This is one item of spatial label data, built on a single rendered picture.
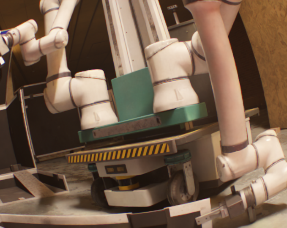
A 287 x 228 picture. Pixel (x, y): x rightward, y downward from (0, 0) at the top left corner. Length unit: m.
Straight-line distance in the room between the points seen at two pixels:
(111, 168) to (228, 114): 0.73
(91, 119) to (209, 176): 0.62
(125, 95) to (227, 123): 0.90
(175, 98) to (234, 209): 0.62
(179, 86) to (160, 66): 0.10
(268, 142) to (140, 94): 0.86
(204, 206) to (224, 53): 0.43
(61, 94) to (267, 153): 1.14
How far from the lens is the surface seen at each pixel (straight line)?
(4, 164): 4.18
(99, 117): 1.70
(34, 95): 7.24
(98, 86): 1.73
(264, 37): 3.18
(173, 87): 1.40
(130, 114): 1.74
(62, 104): 1.79
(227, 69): 0.92
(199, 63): 1.45
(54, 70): 1.82
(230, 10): 1.11
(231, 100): 0.92
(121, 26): 1.87
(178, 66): 1.42
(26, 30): 1.48
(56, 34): 1.45
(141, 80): 1.68
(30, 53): 1.49
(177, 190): 1.37
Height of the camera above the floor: 0.40
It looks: 1 degrees up
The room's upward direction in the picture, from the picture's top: 13 degrees counter-clockwise
